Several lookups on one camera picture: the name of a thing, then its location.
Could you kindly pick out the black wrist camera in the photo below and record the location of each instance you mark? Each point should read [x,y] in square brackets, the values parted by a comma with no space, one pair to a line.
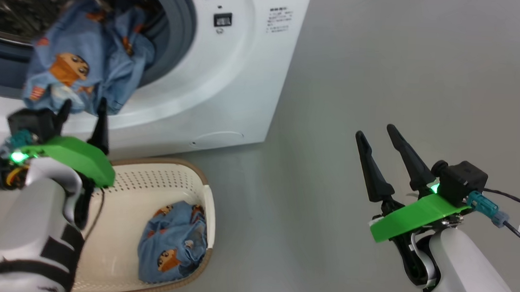
[460,181]
[32,123]

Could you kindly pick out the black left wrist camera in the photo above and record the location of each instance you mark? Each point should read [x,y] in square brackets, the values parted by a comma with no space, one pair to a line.
[32,123]

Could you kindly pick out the black door latch socket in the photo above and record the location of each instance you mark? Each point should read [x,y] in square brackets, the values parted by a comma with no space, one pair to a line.
[222,19]

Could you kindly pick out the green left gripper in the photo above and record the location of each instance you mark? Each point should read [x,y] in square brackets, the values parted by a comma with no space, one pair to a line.
[77,156]

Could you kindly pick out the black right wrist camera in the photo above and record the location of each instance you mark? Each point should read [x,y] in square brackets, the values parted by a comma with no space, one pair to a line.
[460,181]

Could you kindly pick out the white front-load washing machine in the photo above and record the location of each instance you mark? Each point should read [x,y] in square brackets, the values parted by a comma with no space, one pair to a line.
[227,82]

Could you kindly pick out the blue cartoon print garment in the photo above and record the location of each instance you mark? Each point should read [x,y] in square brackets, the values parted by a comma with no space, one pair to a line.
[172,239]
[83,43]

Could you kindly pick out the round white filter cover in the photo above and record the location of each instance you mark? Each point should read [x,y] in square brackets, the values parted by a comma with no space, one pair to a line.
[218,140]

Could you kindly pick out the perforated steel washer drum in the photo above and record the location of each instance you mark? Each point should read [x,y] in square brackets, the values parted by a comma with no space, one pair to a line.
[13,4]

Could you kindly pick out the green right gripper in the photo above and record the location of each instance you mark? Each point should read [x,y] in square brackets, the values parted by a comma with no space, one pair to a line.
[416,214]

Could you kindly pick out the cream perforated laundry basket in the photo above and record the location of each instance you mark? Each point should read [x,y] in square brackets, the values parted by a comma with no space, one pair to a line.
[121,245]

